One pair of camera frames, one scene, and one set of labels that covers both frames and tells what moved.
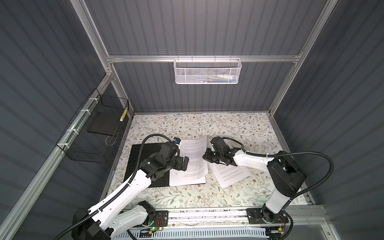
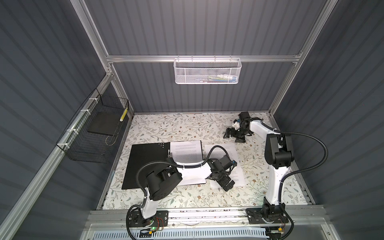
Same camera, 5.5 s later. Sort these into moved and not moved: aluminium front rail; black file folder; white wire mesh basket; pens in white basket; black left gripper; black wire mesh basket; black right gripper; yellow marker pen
Moved: black right gripper; black left gripper
Not moved: black file folder; pens in white basket; white wire mesh basket; yellow marker pen; black wire mesh basket; aluminium front rail
